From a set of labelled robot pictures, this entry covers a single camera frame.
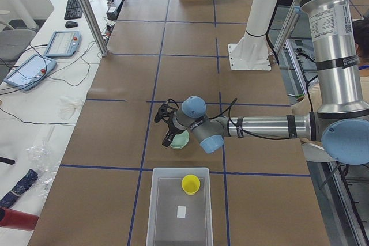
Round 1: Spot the red bottle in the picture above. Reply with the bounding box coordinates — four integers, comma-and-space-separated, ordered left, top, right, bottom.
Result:
1, 207, 39, 231

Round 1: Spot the green handled tool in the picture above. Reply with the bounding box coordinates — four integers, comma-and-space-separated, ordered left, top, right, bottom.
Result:
296, 94, 304, 101

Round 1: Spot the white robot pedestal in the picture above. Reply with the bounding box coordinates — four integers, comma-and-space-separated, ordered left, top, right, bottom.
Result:
228, 0, 277, 71

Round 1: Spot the green ceramic bowl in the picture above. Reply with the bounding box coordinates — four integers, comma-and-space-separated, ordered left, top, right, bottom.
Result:
170, 130, 190, 150

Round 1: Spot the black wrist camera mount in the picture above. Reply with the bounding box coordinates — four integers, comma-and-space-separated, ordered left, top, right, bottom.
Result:
154, 102, 178, 123

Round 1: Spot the white label card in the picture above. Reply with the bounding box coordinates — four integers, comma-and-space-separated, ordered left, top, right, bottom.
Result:
176, 206, 186, 219

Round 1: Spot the clear plastic storage box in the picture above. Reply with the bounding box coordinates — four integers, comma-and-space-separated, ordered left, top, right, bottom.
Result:
146, 167, 214, 245

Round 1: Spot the crumpled clear plastic wrap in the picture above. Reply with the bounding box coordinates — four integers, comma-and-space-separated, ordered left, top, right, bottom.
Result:
26, 125, 61, 199

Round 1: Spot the aluminium frame post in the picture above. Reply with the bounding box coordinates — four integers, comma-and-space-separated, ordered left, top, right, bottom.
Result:
79, 0, 108, 57

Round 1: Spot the yellow plastic cup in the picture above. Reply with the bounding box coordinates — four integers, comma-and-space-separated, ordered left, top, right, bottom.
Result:
181, 174, 201, 195

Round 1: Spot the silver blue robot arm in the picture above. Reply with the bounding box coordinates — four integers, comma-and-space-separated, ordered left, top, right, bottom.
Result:
154, 0, 368, 165

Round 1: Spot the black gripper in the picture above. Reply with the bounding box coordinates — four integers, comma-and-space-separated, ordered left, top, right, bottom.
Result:
162, 119, 182, 147

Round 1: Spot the black computer box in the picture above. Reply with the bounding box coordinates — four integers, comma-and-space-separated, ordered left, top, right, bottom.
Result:
106, 0, 123, 21

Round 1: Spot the upper teach pendant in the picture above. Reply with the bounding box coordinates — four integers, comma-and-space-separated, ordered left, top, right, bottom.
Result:
44, 31, 81, 59

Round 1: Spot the black keyboard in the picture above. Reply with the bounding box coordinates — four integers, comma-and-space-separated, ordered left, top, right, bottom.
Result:
64, 0, 83, 20

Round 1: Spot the folded dark blue umbrella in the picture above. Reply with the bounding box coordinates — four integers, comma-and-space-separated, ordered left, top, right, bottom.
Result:
1, 169, 38, 209

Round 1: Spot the black computer mouse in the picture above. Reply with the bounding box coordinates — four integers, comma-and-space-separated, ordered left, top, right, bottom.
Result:
65, 21, 78, 29

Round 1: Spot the lower teach pendant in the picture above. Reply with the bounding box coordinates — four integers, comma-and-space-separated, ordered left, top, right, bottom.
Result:
3, 54, 57, 90

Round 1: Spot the teach pendant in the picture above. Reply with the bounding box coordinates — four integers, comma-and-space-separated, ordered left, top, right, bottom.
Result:
3, 54, 57, 90
44, 31, 81, 59

